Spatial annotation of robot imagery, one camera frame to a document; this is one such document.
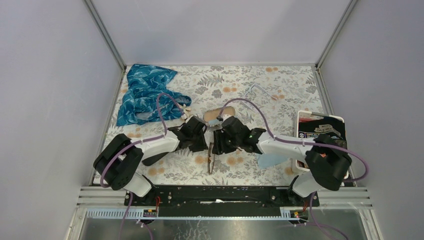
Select white storage bin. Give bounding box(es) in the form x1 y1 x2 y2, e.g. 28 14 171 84
292 110 350 180

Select small light blue cloth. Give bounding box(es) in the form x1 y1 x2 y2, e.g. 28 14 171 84
207 118 223 128

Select large light blue cloth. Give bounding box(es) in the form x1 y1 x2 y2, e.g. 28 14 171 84
256 153 289 169

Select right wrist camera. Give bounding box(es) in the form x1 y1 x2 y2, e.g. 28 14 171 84
216 114 233 122

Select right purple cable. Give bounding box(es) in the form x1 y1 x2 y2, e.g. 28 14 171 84
217 97 370 240

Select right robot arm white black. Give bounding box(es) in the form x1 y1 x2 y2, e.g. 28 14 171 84
211 116 352 206

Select black glasses case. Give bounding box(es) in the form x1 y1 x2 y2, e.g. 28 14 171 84
141 152 169 166

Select purple cable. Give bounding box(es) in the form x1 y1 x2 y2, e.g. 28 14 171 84
217 97 370 240
99 92 186 240

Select brown sunglasses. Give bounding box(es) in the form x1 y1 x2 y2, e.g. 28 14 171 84
207 142 215 175

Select blue patterned fabric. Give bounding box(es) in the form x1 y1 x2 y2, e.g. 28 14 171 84
116 64 192 127

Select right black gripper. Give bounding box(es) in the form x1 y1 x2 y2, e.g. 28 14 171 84
211 129 241 155

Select flag pattern glasses case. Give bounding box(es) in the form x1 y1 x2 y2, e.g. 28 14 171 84
203 106 236 122

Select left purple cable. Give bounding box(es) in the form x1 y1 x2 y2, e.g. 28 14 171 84
99 92 186 240

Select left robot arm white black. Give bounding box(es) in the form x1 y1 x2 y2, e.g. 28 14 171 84
93 116 208 206

